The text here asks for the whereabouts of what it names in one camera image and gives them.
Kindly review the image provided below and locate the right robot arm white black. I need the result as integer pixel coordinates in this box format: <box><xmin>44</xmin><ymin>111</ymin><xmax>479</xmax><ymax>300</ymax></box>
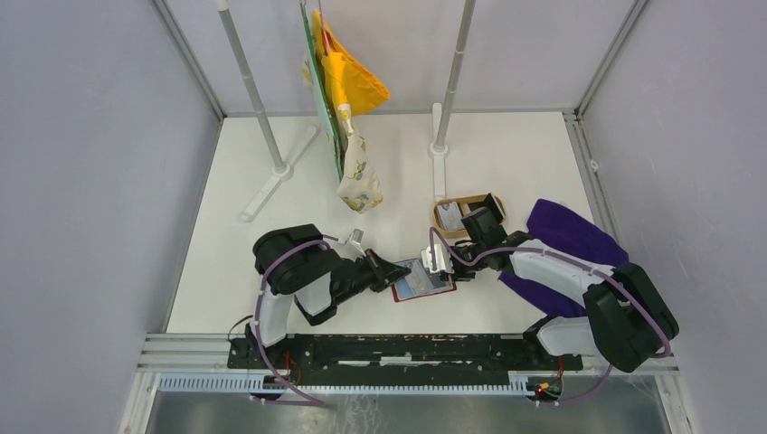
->
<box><xmin>421</xmin><ymin>205</ymin><xmax>679</xmax><ymax>373</ymax></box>

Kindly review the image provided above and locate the red leather card holder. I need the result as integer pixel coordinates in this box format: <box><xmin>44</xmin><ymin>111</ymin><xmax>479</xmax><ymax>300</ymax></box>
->
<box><xmin>392</xmin><ymin>259</ymin><xmax>457</xmax><ymax>303</ymax></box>

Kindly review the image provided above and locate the left grey stand pole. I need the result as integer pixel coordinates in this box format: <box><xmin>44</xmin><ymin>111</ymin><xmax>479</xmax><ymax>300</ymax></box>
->
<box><xmin>215</xmin><ymin>0</ymin><xmax>319</xmax><ymax>222</ymax></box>

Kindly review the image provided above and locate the purple cloth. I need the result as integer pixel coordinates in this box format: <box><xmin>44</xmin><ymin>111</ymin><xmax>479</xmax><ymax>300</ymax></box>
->
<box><xmin>498</xmin><ymin>198</ymin><xmax>631</xmax><ymax>320</ymax></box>

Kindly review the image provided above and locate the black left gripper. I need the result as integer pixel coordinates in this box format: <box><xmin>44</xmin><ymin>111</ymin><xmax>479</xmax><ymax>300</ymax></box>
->
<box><xmin>335</xmin><ymin>248</ymin><xmax>412</xmax><ymax>305</ymax></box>

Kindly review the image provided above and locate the grey stand pole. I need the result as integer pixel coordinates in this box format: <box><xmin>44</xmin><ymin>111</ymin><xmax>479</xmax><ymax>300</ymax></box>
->
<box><xmin>215</xmin><ymin>0</ymin><xmax>319</xmax><ymax>222</ymax></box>
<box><xmin>428</xmin><ymin>0</ymin><xmax>476</xmax><ymax>202</ymax></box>

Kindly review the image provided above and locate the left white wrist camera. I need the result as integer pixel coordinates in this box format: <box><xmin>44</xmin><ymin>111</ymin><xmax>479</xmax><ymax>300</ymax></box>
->
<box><xmin>338</xmin><ymin>228</ymin><xmax>365</xmax><ymax>258</ymax></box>

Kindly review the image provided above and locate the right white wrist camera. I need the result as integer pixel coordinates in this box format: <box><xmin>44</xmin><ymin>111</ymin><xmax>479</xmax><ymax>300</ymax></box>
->
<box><xmin>421</xmin><ymin>244</ymin><xmax>453</xmax><ymax>274</ymax></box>

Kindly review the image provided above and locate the yellow cloth hanging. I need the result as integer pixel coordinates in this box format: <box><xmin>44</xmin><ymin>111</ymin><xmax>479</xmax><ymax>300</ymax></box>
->
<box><xmin>311</xmin><ymin>10</ymin><xmax>390</xmax><ymax>120</ymax></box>

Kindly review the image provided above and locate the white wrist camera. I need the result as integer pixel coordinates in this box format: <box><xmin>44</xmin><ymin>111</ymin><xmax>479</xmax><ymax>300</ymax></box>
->
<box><xmin>338</xmin><ymin>228</ymin><xmax>365</xmax><ymax>258</ymax></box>
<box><xmin>421</xmin><ymin>244</ymin><xmax>453</xmax><ymax>274</ymax></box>

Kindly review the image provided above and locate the white toothed cable rail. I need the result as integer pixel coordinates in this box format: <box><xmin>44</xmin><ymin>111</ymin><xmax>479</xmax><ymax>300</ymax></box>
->
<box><xmin>157</xmin><ymin>373</ymin><xmax>534</xmax><ymax>397</ymax></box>

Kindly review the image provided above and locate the tan oval card tray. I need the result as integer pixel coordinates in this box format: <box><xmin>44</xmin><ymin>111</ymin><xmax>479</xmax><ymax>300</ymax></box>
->
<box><xmin>432</xmin><ymin>193</ymin><xmax>507</xmax><ymax>240</ymax></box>

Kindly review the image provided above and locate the right grey stand pole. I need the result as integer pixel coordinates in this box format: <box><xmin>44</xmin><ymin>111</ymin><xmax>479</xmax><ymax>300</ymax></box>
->
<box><xmin>428</xmin><ymin>0</ymin><xmax>476</xmax><ymax>202</ymax></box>

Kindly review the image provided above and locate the cream patterned fabric bag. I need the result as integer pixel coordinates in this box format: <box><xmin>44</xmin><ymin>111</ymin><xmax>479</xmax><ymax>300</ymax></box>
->
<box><xmin>302</xmin><ymin>55</ymin><xmax>384</xmax><ymax>213</ymax></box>

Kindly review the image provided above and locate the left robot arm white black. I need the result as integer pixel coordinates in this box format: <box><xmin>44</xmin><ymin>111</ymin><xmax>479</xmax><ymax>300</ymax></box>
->
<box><xmin>248</xmin><ymin>224</ymin><xmax>412</xmax><ymax>369</ymax></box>

